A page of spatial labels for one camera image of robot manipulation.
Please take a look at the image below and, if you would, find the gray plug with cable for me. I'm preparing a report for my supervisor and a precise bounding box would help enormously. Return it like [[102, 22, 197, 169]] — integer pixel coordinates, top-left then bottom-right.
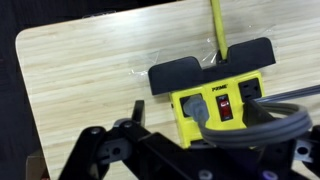
[[182, 83, 320, 150]]

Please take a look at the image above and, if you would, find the yellow power cord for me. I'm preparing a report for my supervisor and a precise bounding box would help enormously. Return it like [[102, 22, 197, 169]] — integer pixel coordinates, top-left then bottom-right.
[[209, 0, 230, 63]]

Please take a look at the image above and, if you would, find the brown cardboard box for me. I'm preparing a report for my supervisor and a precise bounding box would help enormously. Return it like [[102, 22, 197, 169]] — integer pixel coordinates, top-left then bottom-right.
[[25, 149, 52, 180]]

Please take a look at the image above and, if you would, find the yellow black power strip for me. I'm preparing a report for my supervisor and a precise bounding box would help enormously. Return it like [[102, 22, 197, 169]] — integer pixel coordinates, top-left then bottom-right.
[[147, 36, 277, 150]]

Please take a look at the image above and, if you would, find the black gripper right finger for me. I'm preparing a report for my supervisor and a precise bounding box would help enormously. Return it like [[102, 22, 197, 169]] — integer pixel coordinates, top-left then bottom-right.
[[244, 99, 320, 178]]

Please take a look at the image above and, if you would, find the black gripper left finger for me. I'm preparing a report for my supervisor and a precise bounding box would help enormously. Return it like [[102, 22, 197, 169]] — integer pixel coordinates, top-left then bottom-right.
[[59, 99, 158, 180]]

